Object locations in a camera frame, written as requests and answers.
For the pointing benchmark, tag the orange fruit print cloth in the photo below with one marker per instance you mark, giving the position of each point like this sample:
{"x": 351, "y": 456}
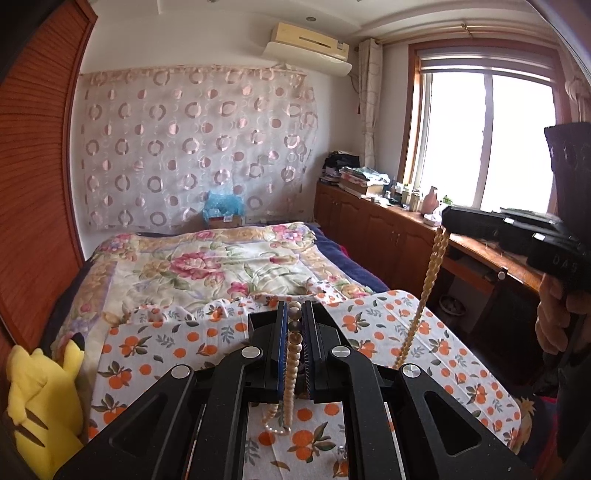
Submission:
{"x": 152, "y": 350}

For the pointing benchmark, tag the yellow plush toy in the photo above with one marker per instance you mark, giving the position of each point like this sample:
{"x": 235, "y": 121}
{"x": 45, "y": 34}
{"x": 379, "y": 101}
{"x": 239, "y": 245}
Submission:
{"x": 41, "y": 406}

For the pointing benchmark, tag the long wooden cabinet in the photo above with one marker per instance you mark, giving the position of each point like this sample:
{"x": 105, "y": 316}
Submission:
{"x": 369, "y": 230}

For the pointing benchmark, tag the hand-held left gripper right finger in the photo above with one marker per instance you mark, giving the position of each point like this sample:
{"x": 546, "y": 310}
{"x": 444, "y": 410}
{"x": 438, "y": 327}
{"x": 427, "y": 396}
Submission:
{"x": 310, "y": 360}

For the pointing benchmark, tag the sheer circle-patterned wall curtain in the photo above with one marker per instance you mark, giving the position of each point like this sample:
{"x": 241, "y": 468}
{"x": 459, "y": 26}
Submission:
{"x": 194, "y": 147}

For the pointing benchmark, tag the wooden framed window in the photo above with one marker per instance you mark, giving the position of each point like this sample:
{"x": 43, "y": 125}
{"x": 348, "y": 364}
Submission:
{"x": 485, "y": 138}

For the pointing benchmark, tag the wooden louvred wardrobe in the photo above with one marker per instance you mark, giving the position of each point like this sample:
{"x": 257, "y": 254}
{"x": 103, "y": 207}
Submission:
{"x": 32, "y": 184}

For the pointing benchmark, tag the white bowl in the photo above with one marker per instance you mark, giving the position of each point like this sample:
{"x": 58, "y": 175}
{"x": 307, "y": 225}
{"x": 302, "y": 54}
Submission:
{"x": 452, "y": 305}

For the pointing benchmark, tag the beige wall air conditioner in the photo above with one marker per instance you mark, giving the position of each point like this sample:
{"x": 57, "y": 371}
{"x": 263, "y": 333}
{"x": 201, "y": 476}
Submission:
{"x": 304, "y": 46}

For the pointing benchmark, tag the pink bottle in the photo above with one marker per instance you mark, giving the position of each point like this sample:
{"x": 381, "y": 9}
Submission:
{"x": 431, "y": 201}

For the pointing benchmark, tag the blue plastic bag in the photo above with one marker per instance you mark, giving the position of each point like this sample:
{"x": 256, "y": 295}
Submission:
{"x": 221, "y": 203}

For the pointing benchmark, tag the pile of dark clothes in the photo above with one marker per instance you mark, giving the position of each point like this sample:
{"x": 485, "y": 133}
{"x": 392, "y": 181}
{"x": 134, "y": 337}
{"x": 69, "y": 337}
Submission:
{"x": 339, "y": 164}

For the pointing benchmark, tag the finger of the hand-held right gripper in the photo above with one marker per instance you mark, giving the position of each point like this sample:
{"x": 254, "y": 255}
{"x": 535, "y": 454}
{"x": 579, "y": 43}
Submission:
{"x": 480, "y": 226}
{"x": 526, "y": 214}

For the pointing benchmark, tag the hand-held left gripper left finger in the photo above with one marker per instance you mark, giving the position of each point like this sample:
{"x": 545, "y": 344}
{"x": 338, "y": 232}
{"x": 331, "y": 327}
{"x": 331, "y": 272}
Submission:
{"x": 282, "y": 360}

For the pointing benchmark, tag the group of small bottles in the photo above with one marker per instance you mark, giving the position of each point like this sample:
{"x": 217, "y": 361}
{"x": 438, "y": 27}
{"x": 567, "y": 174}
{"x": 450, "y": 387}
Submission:
{"x": 408, "y": 196}

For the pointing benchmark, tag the dark blue blanket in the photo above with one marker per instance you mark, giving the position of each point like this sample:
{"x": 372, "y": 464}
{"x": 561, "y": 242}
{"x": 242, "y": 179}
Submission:
{"x": 341, "y": 263}

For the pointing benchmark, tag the person's right hand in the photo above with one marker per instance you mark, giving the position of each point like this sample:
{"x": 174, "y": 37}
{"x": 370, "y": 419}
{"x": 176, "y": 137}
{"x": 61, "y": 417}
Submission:
{"x": 551, "y": 318}

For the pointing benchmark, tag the stack of books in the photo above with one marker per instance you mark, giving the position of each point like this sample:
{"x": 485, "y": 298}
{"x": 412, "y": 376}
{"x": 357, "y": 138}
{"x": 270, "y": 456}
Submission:
{"x": 364, "y": 182}

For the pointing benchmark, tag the white patterned window curtain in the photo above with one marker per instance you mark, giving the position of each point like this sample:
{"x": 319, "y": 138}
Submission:
{"x": 371, "y": 106}

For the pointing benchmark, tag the small cardboard box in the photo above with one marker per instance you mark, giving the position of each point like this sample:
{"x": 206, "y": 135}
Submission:
{"x": 226, "y": 220}

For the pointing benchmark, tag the floral quilt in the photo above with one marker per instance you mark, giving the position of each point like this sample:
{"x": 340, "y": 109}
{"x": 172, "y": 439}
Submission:
{"x": 194, "y": 267}

